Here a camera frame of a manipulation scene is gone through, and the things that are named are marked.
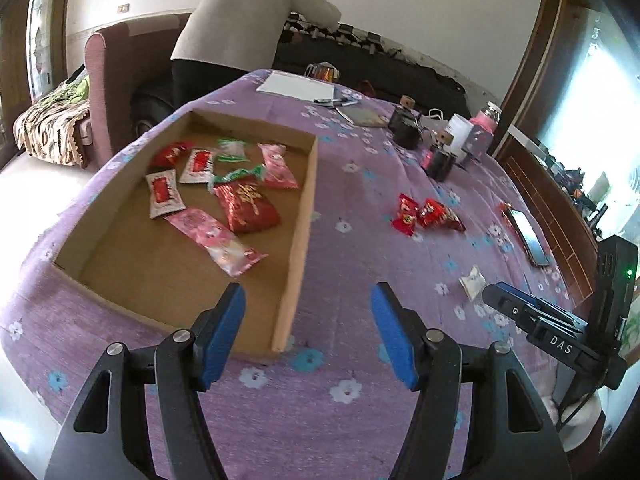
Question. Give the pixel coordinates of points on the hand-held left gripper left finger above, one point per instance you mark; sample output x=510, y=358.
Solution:
x=220, y=340

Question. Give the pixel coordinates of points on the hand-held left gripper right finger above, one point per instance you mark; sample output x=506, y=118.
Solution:
x=395, y=340

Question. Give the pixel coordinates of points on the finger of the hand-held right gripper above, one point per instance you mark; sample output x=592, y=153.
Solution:
x=510, y=307
x=515, y=292

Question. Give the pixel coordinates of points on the cream snack packet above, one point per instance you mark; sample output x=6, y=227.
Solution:
x=472, y=282

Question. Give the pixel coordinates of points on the cardboard box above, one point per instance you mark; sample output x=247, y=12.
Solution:
x=150, y=270

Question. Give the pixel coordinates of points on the long pink snack packet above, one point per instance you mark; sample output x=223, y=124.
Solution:
x=215, y=237

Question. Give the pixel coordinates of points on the small bright red snack packet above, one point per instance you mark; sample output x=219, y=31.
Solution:
x=439, y=213
x=405, y=212

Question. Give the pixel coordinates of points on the large dark red snack packet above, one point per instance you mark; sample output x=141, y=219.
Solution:
x=247, y=205

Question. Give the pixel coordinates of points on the white and red snack packet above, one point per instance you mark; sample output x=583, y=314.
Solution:
x=198, y=164
x=164, y=192

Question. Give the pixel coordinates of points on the green and white snack packet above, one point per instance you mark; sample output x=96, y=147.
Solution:
x=232, y=149
x=239, y=175

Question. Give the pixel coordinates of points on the black smartphone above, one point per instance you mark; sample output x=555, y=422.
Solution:
x=530, y=237

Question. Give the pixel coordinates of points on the purple floral tablecloth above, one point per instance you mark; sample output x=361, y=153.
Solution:
x=350, y=260

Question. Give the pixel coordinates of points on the wooden window ledge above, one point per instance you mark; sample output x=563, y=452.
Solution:
x=550, y=195

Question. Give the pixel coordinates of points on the black corked ink bottle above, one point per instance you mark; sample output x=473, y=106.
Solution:
x=404, y=127
x=440, y=162

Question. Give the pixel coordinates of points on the white cup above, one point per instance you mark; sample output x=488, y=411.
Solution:
x=459, y=130

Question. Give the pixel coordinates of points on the pink knit-sleeved thermos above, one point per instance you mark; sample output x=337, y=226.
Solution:
x=485, y=120

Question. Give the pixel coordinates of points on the brown notebook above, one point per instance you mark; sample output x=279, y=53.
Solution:
x=367, y=117

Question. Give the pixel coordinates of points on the long black bag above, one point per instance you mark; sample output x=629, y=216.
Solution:
x=390, y=75

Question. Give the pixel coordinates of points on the white paper sheets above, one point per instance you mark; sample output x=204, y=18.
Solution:
x=295, y=85

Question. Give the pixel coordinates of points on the patterned brown blanket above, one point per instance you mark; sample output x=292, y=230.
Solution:
x=50, y=120

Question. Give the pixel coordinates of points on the mauve armchair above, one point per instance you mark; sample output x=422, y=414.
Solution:
x=115, y=75

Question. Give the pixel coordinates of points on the black charging dock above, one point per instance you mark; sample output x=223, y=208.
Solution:
x=295, y=22
x=321, y=31
x=346, y=33
x=373, y=41

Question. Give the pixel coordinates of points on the wooden door with glass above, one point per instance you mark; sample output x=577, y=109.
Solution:
x=42, y=25

